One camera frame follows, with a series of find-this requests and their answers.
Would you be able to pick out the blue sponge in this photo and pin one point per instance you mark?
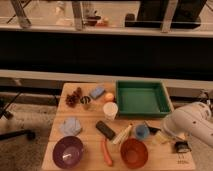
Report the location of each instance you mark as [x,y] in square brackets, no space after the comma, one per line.
[97,92]

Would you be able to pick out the black brush with wooden handle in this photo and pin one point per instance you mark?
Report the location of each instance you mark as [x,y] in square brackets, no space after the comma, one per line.
[179,145]

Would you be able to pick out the yellow white tube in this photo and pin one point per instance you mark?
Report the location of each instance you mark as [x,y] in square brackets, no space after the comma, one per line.
[123,133]

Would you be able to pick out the green plastic tray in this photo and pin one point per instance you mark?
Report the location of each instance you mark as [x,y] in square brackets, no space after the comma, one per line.
[142,99]

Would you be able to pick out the wooden table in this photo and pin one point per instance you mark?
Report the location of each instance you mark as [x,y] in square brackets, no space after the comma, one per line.
[161,157]

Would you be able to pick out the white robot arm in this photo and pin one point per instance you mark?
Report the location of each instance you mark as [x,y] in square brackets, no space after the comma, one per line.
[193,119]

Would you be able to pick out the white paper cup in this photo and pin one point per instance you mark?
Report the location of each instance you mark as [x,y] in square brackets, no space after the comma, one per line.
[110,110]

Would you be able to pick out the small blue cup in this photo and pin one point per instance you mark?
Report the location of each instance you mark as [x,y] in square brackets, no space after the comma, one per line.
[141,132]

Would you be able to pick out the orange bowl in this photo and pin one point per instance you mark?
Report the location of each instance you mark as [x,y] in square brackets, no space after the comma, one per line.
[134,153]

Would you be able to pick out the purple bowl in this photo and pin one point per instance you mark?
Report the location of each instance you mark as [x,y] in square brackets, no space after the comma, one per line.
[68,152]

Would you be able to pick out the orange ball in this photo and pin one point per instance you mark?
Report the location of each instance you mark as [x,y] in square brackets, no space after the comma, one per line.
[109,97]

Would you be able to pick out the light blue crumpled cloth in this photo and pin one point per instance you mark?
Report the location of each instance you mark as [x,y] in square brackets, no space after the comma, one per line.
[70,127]

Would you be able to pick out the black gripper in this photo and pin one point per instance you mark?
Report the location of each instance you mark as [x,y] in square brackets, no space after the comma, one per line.
[153,130]

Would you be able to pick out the black rectangular block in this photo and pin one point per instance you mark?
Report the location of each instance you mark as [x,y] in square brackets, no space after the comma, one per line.
[105,130]

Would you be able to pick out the black white striped object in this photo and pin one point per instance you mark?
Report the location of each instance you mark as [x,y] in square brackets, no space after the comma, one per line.
[85,101]

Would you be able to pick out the brown pine cone cluster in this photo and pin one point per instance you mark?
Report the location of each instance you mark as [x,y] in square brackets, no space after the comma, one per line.
[73,99]

